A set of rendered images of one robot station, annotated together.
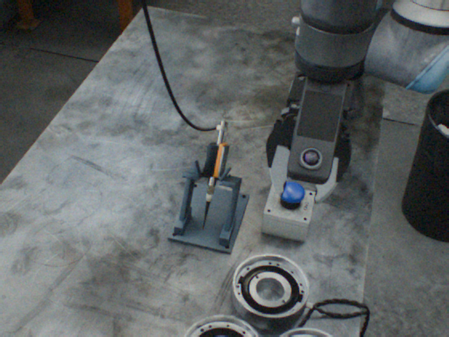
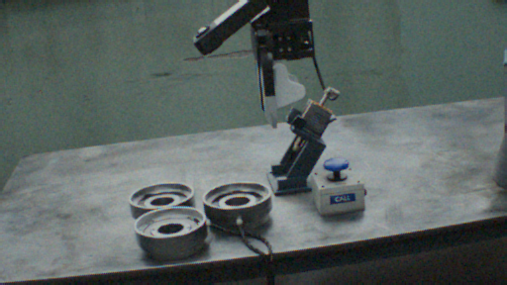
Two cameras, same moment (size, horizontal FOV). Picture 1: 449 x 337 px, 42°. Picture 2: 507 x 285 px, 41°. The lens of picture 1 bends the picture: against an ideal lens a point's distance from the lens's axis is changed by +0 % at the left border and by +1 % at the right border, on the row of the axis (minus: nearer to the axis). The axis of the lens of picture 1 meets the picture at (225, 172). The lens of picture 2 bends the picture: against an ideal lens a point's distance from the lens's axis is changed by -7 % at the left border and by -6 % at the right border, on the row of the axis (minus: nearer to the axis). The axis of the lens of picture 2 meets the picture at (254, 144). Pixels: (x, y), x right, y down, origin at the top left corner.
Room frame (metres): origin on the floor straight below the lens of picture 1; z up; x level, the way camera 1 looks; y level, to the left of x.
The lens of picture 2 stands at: (0.22, -1.05, 1.26)
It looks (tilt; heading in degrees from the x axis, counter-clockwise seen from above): 19 degrees down; 73
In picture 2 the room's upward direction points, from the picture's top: 6 degrees counter-clockwise
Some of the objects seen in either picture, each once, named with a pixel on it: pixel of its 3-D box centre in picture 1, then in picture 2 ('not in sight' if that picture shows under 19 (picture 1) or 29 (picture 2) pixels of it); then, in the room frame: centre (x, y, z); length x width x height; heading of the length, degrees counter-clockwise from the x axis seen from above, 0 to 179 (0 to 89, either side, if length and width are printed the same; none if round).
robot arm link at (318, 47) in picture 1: (329, 35); not in sight; (0.55, -0.10, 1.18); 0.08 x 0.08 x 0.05
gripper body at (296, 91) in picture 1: (320, 95); (277, 19); (0.56, -0.10, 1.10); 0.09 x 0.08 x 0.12; 168
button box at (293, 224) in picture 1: (289, 209); (341, 189); (0.64, -0.10, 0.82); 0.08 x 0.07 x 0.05; 168
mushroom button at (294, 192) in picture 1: (290, 200); (337, 174); (0.63, -0.10, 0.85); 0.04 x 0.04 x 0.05
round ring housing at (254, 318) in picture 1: (269, 292); (238, 206); (0.48, -0.07, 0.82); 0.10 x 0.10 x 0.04
